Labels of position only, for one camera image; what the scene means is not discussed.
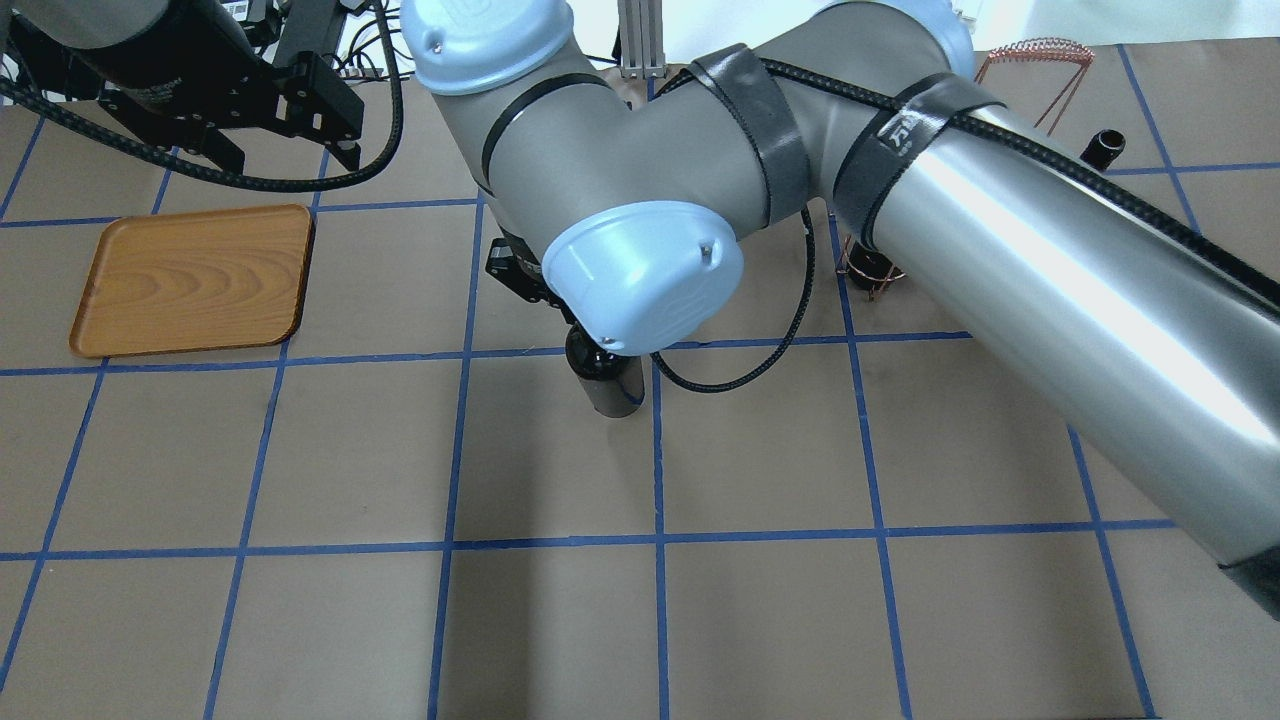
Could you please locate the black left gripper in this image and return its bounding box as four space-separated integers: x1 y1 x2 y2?
99 51 364 173

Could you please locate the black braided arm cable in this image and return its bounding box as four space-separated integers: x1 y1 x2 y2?
650 56 1280 395

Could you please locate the aluminium frame post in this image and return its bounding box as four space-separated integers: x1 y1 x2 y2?
616 0 668 79

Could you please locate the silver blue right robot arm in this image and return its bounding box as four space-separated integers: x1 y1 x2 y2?
401 1 1279 614

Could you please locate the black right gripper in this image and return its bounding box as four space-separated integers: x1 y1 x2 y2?
486 232 571 313

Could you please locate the dark wine bottle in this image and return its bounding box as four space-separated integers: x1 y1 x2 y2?
1078 128 1126 173
564 324 646 419

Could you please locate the wooden tray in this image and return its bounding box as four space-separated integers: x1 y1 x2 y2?
68 202 315 359

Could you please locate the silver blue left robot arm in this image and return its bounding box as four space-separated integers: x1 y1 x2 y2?
13 1 364 173

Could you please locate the copper wire bottle basket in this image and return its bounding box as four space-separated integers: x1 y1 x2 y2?
831 37 1096 302

